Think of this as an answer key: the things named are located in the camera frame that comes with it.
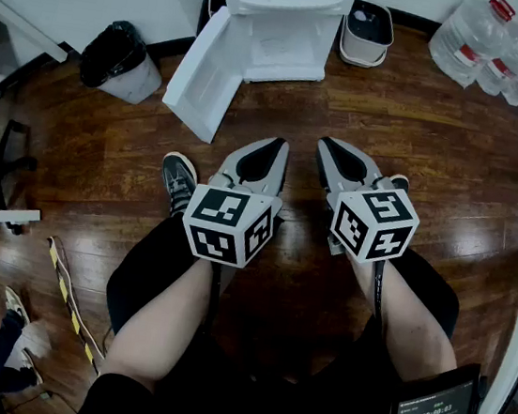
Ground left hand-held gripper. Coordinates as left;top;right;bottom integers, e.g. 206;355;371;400
176;127;294;273

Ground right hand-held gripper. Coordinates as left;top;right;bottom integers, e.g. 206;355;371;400
302;135;430;272

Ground white cabinet with door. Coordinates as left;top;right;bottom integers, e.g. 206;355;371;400
157;0;358;161

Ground person's left forearm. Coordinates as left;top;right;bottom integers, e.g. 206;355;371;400
98;243;219;398

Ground person's right forearm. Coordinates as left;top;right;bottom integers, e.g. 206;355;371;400
329;250;470;389

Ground person's right grey sneaker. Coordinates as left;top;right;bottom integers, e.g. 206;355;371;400
388;174;411;193

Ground person's grey sneaker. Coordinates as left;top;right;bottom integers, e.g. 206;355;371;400
388;174;411;193
156;149;202;220

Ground person's left grey sneaker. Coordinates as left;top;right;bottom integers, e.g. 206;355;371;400
156;149;202;220

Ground white bucket dark interior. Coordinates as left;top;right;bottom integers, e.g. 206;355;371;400
337;0;399;71

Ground person's black trousers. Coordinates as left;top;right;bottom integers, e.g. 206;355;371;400
97;204;468;402

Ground grey trash bin black bag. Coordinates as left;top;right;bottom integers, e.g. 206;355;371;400
74;15;170;109

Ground yellow black striped floor strip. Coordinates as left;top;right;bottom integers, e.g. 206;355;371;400
29;234;122;374

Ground black tablet screen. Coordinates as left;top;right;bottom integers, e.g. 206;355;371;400
386;353;488;414

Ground white framed glass partition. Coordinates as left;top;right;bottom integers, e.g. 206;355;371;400
0;0;75;105

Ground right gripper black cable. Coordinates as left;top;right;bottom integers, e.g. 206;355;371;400
365;258;394;335

